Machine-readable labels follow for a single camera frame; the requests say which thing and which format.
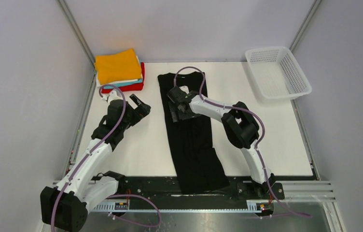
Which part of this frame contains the small electronics module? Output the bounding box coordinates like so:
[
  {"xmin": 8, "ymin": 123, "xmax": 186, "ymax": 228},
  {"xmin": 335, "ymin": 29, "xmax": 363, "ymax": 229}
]
[
  {"xmin": 114, "ymin": 202, "xmax": 129, "ymax": 211},
  {"xmin": 257, "ymin": 203, "xmax": 274, "ymax": 212}
]

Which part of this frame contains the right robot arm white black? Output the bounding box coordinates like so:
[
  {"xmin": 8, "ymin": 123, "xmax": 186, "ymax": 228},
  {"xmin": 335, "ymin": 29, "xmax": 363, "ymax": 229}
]
[{"xmin": 167, "ymin": 87, "xmax": 279, "ymax": 201}]

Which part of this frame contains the red folded t shirt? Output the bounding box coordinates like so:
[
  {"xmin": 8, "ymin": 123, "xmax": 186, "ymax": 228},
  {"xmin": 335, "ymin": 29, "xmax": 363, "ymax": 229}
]
[{"xmin": 101, "ymin": 62, "xmax": 145, "ymax": 94}]

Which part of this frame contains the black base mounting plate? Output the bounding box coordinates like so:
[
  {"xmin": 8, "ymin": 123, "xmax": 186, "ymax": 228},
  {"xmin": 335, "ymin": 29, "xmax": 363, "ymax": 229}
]
[{"xmin": 90, "ymin": 171, "xmax": 275, "ymax": 209}]

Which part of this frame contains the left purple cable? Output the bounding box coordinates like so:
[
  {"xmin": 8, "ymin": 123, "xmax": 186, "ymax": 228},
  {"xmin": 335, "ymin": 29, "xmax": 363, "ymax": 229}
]
[{"xmin": 50, "ymin": 84, "xmax": 162, "ymax": 232}]

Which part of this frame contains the teal folded t shirt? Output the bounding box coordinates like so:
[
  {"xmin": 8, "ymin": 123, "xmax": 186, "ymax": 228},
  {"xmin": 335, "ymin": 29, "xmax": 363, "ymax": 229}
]
[{"xmin": 109, "ymin": 74, "xmax": 142, "ymax": 87}]

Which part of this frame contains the white plastic basket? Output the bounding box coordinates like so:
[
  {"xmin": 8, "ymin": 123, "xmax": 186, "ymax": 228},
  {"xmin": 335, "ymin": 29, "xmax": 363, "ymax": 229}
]
[{"xmin": 245, "ymin": 46, "xmax": 312, "ymax": 102}]

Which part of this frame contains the white folded t shirt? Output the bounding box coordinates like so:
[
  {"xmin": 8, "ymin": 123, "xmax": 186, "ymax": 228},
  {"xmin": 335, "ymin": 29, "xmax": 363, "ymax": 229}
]
[{"xmin": 95, "ymin": 55, "xmax": 143, "ymax": 87}]

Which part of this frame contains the right small electronics module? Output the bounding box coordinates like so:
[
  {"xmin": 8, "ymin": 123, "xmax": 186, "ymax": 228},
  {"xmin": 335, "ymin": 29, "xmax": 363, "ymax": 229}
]
[{"xmin": 257, "ymin": 203, "xmax": 274, "ymax": 212}]

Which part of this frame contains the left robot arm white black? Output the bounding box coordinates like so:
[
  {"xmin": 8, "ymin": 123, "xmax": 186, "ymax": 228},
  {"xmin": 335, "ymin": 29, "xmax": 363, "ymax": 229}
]
[{"xmin": 40, "ymin": 94, "xmax": 151, "ymax": 232}]

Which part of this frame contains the left small electronics module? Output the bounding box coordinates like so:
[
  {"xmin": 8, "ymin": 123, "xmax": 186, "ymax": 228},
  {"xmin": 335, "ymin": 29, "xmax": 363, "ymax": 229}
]
[{"xmin": 114, "ymin": 202, "xmax": 129, "ymax": 211}]

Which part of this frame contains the white slotted cable duct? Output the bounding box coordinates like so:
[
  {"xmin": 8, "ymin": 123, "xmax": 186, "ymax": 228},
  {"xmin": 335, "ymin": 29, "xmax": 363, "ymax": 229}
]
[{"xmin": 91, "ymin": 201, "xmax": 262, "ymax": 213}]

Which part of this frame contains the black t shirt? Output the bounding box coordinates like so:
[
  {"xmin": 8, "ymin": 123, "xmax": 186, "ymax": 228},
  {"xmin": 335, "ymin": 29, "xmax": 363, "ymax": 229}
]
[{"xmin": 157, "ymin": 73, "xmax": 229, "ymax": 194}]

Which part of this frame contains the orange folded t shirt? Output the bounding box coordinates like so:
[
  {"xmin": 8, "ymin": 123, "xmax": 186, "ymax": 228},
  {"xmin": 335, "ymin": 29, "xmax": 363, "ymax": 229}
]
[{"xmin": 95, "ymin": 48, "xmax": 142, "ymax": 85}]

